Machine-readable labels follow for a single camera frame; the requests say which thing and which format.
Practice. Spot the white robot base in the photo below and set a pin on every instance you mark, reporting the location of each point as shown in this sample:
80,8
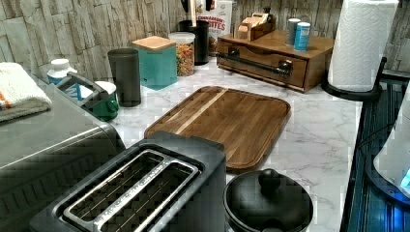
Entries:
389,169

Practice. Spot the teal canister with wooden lid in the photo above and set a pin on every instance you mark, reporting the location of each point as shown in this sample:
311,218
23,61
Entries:
157,62

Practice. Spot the dark grey tumbler cup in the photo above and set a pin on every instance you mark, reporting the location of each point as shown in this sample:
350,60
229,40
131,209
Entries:
124,64

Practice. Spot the grey cylindrical can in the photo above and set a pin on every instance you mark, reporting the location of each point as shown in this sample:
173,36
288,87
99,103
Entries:
291,30

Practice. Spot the green mug with white lid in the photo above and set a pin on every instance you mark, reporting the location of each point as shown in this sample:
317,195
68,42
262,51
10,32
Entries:
106,110

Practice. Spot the black pot with lid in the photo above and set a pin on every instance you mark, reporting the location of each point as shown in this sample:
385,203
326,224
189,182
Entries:
266,201

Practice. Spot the wooden drawer box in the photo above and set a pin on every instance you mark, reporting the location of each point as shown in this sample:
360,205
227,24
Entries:
309,67

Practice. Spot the stainless steel toaster oven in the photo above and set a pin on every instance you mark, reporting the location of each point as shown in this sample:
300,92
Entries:
43,155

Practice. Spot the black drawer handle bar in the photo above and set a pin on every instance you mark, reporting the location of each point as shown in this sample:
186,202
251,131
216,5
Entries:
284,67

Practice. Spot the black paper towel holder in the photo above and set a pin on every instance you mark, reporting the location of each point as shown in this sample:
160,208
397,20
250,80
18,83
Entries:
368,96

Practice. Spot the wooden tea bag organizer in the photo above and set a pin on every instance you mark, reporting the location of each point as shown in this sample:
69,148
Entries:
255,26

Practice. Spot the wooden cutting board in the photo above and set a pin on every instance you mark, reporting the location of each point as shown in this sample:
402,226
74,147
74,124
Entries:
247,125

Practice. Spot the blue cylindrical can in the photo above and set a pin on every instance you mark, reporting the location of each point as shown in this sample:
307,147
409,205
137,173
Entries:
302,36

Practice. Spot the clear jar of colourful pasta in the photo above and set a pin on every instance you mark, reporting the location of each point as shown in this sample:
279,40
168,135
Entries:
184,52

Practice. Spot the white paper towel roll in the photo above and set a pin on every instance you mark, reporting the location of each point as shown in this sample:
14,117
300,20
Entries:
363,30

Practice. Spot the black utensil holder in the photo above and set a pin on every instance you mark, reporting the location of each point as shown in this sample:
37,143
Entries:
201,41

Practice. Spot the cereal box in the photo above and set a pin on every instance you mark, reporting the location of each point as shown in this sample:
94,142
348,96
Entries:
219,19

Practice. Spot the black two-slot toaster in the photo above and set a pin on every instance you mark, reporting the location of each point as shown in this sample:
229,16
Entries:
164,183

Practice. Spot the white bottle with blue label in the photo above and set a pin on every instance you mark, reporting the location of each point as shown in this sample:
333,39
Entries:
58,71

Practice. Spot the folded white towel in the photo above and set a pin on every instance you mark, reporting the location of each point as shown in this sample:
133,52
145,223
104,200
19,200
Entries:
19,93

